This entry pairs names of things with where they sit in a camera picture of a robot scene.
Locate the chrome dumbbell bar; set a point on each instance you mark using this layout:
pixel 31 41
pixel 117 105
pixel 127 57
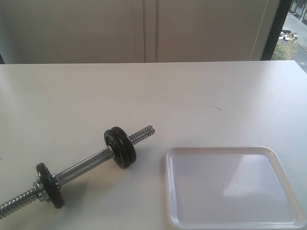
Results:
pixel 73 172

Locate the chrome spin-lock nut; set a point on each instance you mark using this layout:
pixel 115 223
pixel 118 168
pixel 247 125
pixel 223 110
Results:
pixel 40 190

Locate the white plastic tray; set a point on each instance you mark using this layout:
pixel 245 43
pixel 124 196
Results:
pixel 230 188

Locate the black far-end weight plate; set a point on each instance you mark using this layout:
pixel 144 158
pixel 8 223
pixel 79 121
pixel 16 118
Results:
pixel 50 186

